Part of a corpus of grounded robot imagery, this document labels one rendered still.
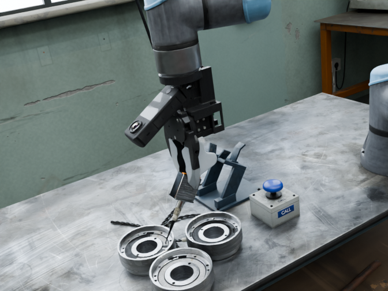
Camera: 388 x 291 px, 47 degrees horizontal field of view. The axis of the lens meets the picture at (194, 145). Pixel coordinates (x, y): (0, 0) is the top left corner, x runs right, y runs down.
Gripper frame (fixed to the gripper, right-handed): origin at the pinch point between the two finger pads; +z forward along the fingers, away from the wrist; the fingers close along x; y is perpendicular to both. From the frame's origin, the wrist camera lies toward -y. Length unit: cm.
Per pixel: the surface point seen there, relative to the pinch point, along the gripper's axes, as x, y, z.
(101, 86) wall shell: 156, 41, 21
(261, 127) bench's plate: 33, 45, 13
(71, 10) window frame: 147, 32, -19
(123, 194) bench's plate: 28.1, -3.1, 13.2
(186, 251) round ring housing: -5.6, -5.4, 9.7
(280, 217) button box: -7.4, 14.9, 11.6
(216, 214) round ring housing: -0.1, 5.1, 9.5
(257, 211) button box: -2.8, 13.1, 11.4
